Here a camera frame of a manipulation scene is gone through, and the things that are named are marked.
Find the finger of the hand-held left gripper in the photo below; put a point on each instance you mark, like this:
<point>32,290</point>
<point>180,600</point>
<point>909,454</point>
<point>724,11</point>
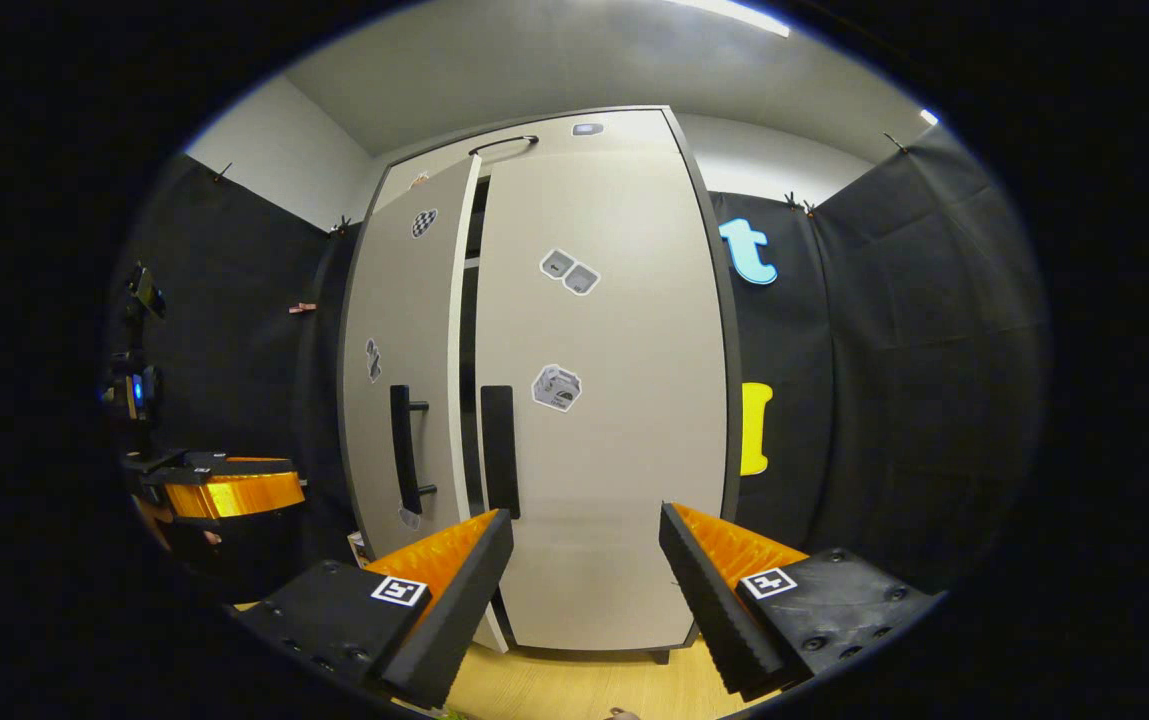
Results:
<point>234,495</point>

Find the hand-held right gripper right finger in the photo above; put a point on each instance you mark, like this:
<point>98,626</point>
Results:
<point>714,600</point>

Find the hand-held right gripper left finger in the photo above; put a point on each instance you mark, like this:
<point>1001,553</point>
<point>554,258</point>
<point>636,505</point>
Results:
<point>454,600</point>

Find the grey cabinet door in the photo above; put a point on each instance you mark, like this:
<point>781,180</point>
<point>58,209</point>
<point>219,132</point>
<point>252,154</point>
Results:
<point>624,450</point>
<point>404,300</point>

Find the grey cabinet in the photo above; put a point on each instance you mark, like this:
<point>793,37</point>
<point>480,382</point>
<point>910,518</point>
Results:
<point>714,200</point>

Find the red cloth clip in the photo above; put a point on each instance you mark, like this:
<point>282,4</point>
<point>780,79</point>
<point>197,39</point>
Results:
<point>303,307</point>

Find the black cloth clip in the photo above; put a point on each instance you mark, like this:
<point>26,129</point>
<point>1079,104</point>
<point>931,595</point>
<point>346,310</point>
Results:
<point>341,226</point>

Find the long ceiling light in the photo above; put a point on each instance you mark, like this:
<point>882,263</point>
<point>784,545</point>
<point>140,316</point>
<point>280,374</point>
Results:
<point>734,15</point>

